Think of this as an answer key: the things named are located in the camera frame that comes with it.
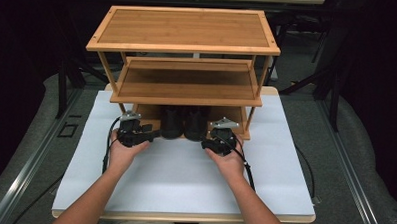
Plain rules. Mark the wooden three-tier shoe rack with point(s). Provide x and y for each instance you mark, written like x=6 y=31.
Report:
x=184 y=28

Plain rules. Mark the white table mat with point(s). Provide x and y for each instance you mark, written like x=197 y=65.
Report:
x=180 y=184

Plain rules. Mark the person's left hand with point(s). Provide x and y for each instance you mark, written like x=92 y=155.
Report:
x=125 y=157

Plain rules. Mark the metal floor rail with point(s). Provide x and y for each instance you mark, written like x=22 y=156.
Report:
x=31 y=163
x=349 y=170

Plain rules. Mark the black metal stand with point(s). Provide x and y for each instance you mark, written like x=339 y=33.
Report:
x=324 y=79
x=63 y=84

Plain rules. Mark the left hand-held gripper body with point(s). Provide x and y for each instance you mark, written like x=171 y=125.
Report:
x=130 y=133

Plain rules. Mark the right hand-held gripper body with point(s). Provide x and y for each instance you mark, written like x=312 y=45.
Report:
x=223 y=139

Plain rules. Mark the black sneaker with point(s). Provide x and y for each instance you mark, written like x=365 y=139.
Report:
x=196 y=124
x=172 y=122

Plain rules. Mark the black square floor socket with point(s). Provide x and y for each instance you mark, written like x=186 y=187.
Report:
x=68 y=130

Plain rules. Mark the person's right hand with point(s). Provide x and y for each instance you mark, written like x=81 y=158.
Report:
x=229 y=164

